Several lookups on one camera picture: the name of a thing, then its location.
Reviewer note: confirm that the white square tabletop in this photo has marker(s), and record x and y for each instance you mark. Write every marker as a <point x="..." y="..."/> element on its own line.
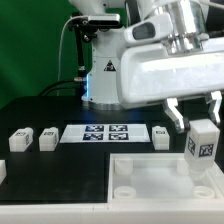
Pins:
<point x="160" y="177"/>

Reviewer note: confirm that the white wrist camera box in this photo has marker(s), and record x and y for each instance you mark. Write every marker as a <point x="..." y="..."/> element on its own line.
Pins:
<point x="149" y="31"/>

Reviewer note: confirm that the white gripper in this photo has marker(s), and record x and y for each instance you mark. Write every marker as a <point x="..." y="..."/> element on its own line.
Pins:
<point x="148" y="75"/>

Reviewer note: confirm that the white block left edge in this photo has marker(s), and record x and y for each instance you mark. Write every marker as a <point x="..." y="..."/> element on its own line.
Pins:
<point x="3" y="172"/>

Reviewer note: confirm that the white marker sheet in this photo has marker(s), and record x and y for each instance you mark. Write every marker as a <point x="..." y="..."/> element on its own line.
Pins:
<point x="105" y="133"/>

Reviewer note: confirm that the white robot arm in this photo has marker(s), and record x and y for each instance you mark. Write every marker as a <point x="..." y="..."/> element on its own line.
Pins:
<point x="194" y="21"/>

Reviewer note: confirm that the black camera on stand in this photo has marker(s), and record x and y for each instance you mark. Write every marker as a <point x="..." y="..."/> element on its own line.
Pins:
<point x="98" y="85"/>

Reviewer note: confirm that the white front rail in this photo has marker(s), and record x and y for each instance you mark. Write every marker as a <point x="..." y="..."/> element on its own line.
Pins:
<point x="80" y="214"/>

